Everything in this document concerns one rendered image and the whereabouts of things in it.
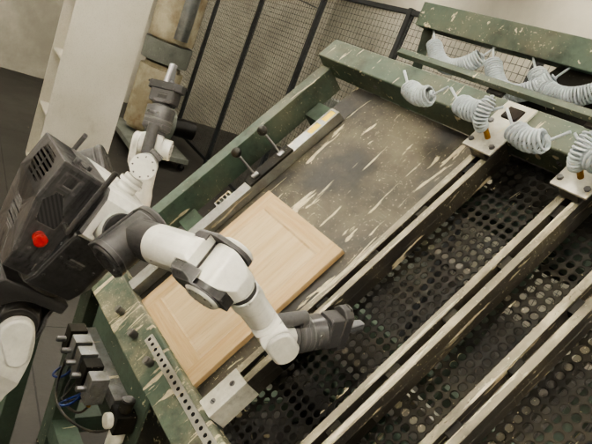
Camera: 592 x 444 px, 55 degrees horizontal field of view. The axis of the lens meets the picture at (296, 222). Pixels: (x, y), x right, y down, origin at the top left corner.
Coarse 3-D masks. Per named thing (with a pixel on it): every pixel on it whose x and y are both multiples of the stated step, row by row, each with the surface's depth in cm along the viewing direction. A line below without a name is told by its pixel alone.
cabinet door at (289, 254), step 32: (256, 224) 190; (288, 224) 183; (256, 256) 180; (288, 256) 174; (320, 256) 168; (160, 288) 190; (288, 288) 166; (160, 320) 180; (192, 320) 175; (224, 320) 169; (192, 352) 166; (224, 352) 161
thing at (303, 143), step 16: (336, 112) 207; (320, 128) 205; (304, 144) 204; (288, 160) 203; (272, 176) 203; (240, 192) 201; (256, 192) 202; (224, 208) 199; (240, 208) 202; (208, 224) 197; (144, 272) 195; (160, 272) 195; (144, 288) 195
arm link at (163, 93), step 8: (152, 80) 176; (160, 80) 175; (152, 88) 176; (160, 88) 175; (168, 88) 174; (176, 88) 174; (184, 88) 175; (152, 96) 176; (160, 96) 175; (168, 96) 174; (176, 96) 176; (152, 104) 174; (160, 104) 175; (168, 104) 175; (176, 104) 177; (152, 112) 173; (160, 112) 173; (168, 112) 175; (160, 120) 174; (168, 120) 175
